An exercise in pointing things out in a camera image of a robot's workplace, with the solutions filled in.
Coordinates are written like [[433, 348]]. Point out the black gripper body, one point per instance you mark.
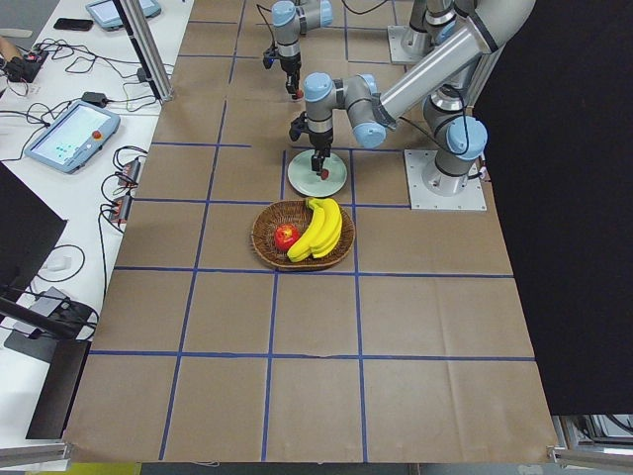
[[290, 66], [320, 142]]

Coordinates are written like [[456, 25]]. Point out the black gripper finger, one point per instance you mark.
[[290, 84], [316, 161], [296, 82], [324, 156]]

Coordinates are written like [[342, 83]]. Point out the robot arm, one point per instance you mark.
[[430, 23], [440, 81]]

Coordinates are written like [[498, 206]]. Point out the light green plate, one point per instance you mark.
[[309, 183]]

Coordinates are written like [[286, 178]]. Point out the brown wicker basket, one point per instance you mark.
[[294, 216]]

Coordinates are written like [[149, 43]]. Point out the yellow banana bunch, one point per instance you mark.
[[323, 233]]

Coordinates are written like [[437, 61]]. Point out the red apple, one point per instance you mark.
[[285, 237]]

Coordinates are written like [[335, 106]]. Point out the black power adapter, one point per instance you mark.
[[95, 98]]

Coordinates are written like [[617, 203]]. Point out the blue teach pendant near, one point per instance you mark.
[[74, 137]]

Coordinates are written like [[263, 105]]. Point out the black smartphone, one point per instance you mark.
[[75, 25]]

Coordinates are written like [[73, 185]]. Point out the black monitor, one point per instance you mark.
[[49, 330]]

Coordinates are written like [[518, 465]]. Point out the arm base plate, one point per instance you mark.
[[429, 189], [406, 45]]

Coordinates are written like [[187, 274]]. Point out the aluminium frame post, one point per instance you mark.
[[142, 40]]

